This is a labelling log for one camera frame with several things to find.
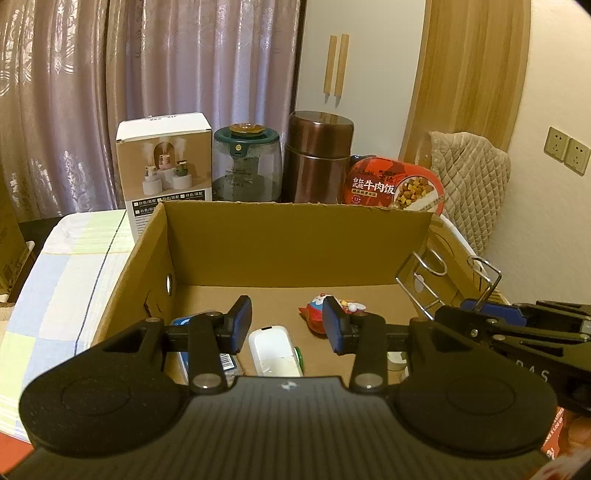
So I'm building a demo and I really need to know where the white wardrobe door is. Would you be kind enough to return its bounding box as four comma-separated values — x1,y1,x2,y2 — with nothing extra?
294,0,428,160

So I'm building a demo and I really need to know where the beige wall socket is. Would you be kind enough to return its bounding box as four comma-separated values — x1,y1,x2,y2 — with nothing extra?
543,126,571,160
564,136,591,175

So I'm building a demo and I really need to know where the blue and white packet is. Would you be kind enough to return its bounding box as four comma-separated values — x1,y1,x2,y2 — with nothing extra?
170,314,245,387

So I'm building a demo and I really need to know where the pale plaid bed sheet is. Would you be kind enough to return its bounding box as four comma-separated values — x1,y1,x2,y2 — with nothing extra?
0,210,158,445

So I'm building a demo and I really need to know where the white product box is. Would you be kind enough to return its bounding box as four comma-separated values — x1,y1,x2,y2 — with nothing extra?
115,112,214,246

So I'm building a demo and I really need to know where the small white item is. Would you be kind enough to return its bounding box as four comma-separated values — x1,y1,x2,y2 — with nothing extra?
387,352,410,382

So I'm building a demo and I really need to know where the red instant rice bowl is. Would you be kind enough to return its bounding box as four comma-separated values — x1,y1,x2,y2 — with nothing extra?
344,155,451,214

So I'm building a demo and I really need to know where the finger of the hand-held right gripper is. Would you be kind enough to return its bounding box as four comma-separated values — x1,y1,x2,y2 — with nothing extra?
461,298,591,329
435,305,591,354

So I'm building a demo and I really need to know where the brown cardboard carton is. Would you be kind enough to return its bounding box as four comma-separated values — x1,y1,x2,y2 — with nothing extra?
0,175,38,306

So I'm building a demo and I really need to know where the red printed box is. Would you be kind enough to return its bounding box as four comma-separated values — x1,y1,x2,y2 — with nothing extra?
539,406,591,480

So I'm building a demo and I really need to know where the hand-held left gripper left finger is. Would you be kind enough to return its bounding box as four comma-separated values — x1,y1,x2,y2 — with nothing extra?
104,295,254,396

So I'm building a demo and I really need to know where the beige quilted cloth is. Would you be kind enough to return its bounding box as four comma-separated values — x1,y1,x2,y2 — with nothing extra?
427,130,513,257

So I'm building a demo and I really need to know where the curved wooden panel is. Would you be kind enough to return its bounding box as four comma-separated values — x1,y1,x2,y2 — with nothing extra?
399,0,532,163

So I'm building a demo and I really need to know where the red and blue cat toy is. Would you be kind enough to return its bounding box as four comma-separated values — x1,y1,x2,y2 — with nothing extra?
298,293,368,340

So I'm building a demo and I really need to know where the white plastic case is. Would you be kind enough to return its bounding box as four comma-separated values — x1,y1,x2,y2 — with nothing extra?
248,325,304,377

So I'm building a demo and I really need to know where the wooden door handle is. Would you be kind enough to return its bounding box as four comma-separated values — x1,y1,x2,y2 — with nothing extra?
335,33,351,103
323,34,339,103

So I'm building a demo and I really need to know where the glass jar with green lid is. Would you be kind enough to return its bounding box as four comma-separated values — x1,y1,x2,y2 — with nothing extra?
212,122,284,204

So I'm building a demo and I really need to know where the cardboard box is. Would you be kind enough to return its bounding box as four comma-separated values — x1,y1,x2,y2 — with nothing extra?
90,199,502,389

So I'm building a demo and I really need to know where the brown metal canister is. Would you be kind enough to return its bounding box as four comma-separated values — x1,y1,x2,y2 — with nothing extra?
283,111,356,205

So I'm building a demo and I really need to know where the chrome wire rack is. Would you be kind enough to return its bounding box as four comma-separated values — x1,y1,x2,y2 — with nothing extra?
396,249,503,325

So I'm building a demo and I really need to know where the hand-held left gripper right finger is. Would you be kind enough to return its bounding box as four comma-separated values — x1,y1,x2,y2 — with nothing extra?
322,296,468,396

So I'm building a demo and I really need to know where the mauve patterned curtain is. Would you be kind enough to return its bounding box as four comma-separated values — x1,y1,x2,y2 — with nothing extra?
0,0,308,220

